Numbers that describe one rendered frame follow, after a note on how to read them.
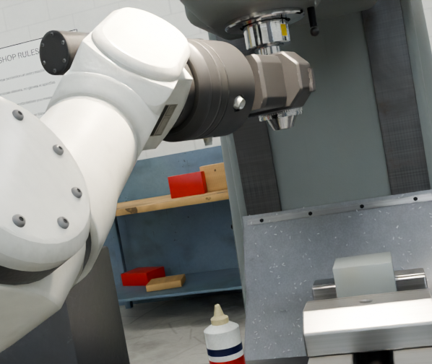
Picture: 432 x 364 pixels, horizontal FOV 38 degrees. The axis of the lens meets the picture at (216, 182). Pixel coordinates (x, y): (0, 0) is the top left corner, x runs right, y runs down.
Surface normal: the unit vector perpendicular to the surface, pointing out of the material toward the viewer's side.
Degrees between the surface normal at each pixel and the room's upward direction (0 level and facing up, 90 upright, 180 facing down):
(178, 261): 90
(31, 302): 148
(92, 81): 71
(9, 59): 90
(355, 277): 90
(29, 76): 90
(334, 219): 63
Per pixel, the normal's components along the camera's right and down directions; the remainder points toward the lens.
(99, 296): 0.94, -0.15
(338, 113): -0.27, 0.10
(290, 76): -0.59, 0.13
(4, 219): 0.74, -0.55
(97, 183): 0.87, -0.37
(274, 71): 0.79, -0.11
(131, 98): 0.42, -0.09
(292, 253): -0.33, -0.33
